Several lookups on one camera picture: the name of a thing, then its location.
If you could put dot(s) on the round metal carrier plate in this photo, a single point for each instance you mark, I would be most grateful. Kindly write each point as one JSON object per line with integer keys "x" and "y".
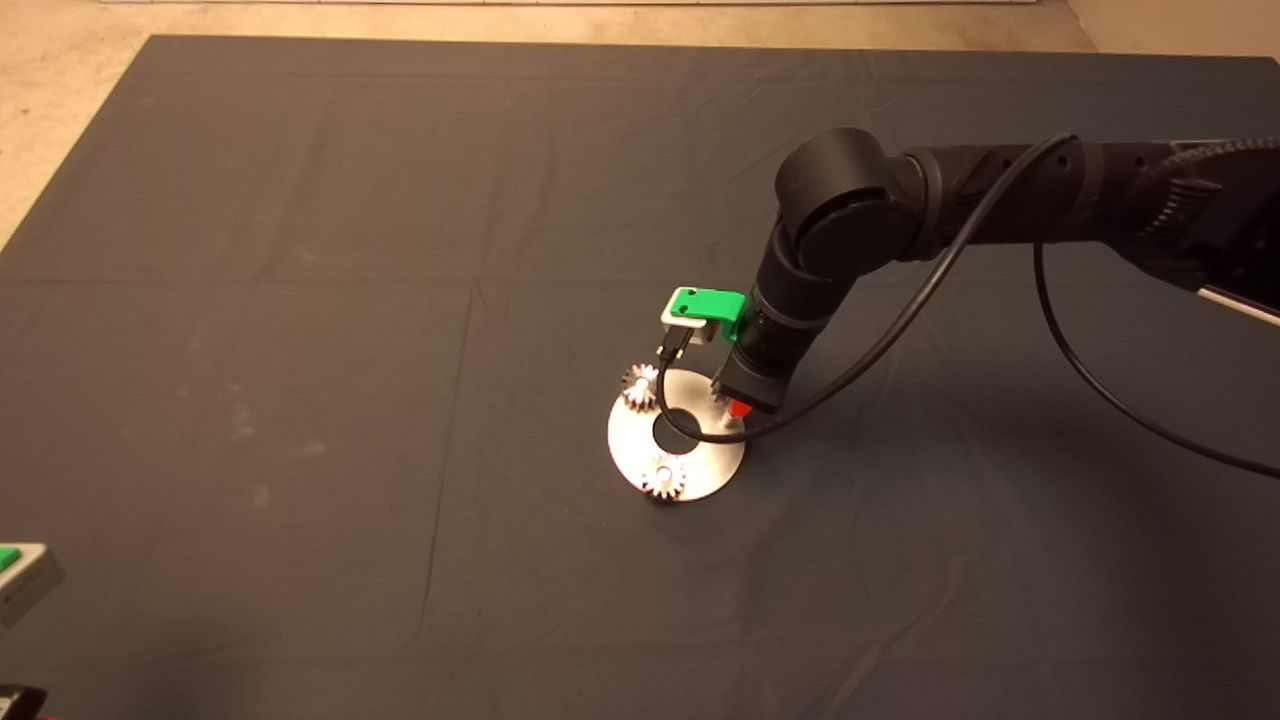
{"x": 625, "y": 450}

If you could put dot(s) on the small steel planetary gear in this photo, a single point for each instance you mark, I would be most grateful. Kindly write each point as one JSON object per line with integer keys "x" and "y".
{"x": 638, "y": 385}
{"x": 718, "y": 395}
{"x": 664, "y": 480}

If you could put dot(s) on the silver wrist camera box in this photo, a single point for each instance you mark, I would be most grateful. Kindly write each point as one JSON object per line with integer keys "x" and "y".
{"x": 30, "y": 585}
{"x": 683, "y": 322}

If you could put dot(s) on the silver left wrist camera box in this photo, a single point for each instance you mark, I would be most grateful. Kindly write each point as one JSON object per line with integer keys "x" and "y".
{"x": 30, "y": 585}

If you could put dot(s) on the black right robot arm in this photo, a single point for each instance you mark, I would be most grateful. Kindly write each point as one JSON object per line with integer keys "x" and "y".
{"x": 850, "y": 200}

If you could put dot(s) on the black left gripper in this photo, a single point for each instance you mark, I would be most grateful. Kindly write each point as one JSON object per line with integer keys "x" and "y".
{"x": 20, "y": 702}

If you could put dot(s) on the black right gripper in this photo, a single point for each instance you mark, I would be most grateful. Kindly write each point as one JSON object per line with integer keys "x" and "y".
{"x": 760, "y": 370}

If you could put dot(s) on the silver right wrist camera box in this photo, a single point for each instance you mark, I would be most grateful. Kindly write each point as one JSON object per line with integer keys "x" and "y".
{"x": 683, "y": 322}

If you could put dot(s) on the dark grey table cloth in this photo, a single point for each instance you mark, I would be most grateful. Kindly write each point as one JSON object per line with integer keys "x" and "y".
{"x": 400, "y": 200}

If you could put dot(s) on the green right camera mount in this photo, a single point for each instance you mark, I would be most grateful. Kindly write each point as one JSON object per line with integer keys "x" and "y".
{"x": 712, "y": 303}

